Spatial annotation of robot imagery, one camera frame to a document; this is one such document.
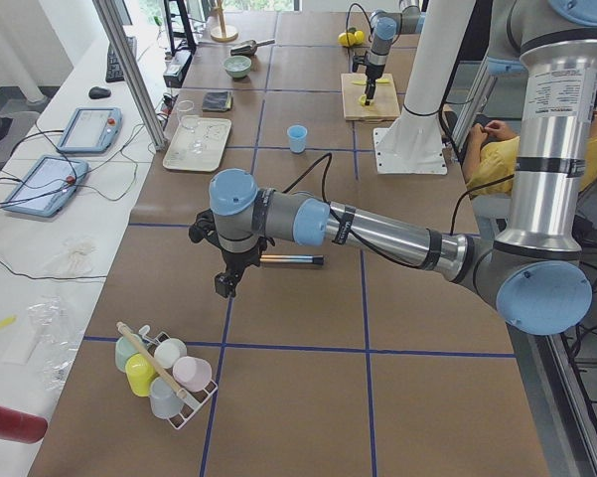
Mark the lower teach pendant tablet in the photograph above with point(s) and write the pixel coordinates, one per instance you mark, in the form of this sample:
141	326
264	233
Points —
47	187

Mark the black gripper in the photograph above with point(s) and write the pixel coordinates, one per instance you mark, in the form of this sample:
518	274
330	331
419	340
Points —
238	259
373	72

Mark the green plastic cup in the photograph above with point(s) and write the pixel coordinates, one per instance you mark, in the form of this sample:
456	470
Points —
123	351

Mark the red bottle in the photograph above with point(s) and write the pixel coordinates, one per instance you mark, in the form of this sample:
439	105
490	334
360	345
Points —
22	427

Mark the green bowl of ice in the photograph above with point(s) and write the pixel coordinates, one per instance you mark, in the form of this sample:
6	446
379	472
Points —
237	67

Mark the upper teach pendant tablet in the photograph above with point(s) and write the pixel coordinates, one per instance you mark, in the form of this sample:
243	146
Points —
91	130

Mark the black keyboard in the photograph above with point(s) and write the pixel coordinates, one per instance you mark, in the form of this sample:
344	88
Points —
114	72

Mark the steel ice scoop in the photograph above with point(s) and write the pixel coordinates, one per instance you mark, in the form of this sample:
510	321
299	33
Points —
249	48

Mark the steel muddler black tip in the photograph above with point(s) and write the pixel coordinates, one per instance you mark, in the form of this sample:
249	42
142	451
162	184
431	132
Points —
293	259

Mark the black computer mouse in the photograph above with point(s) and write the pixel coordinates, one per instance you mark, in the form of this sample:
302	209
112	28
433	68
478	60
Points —
99	92

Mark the pink plastic cup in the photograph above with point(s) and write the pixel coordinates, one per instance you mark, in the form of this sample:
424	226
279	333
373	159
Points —
194	374

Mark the cream bear serving tray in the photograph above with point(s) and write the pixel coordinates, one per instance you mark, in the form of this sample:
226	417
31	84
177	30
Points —
213	132

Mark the white wire cup rack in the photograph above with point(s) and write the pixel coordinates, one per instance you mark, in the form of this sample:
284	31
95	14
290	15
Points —
193	401

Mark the teach pendant tablet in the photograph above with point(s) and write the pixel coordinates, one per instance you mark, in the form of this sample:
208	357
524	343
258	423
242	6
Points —
91	130
47	187

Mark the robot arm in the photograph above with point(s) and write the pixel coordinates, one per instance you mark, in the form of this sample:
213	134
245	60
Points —
530	271
386	28

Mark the round wooden stand base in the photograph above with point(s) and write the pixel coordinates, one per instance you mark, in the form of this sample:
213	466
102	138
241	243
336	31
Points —
223	32

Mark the wooden rack handle stick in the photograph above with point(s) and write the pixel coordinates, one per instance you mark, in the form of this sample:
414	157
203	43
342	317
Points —
168	379

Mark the clear wine glass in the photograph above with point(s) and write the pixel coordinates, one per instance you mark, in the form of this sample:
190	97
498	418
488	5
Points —
187	114

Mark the grey folded cloth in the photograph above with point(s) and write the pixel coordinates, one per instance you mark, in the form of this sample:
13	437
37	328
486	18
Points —
217	101

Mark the aluminium frame post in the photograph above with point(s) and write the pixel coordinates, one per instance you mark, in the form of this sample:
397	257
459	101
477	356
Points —
111	23

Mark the light blue paper cup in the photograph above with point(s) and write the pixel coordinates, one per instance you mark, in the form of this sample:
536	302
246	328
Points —
297	138

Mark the person in yellow shirt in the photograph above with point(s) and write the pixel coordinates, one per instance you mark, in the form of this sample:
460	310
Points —
492	155

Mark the whole yellow lemons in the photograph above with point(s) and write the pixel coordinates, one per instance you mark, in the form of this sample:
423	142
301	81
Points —
351	38

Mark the yellow plastic cup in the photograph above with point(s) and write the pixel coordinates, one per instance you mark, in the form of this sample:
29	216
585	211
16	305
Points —
140	374

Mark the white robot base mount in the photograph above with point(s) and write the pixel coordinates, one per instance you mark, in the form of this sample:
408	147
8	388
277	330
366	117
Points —
413	144

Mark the yellow plastic knife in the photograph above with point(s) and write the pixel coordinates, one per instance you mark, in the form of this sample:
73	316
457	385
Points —
364	82

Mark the white plastic cup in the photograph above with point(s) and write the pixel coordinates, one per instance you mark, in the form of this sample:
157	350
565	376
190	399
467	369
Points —
169	352

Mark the grey plastic cup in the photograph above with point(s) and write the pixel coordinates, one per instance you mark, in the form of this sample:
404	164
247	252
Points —
163	400

